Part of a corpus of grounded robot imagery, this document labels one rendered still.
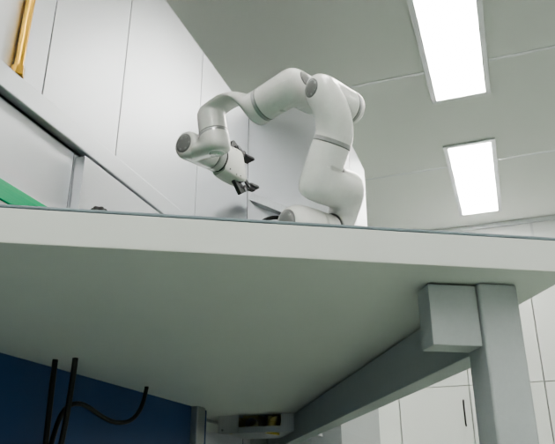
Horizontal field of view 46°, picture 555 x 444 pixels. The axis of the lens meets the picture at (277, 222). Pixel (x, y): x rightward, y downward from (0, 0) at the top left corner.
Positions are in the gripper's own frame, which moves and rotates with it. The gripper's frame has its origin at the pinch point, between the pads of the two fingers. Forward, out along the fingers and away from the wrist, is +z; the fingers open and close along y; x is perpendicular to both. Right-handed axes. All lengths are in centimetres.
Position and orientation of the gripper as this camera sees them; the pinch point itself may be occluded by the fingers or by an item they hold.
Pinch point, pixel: (251, 173)
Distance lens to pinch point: 192.3
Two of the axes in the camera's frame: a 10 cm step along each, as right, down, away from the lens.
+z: 5.8, 2.2, 7.9
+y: 1.6, 9.2, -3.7
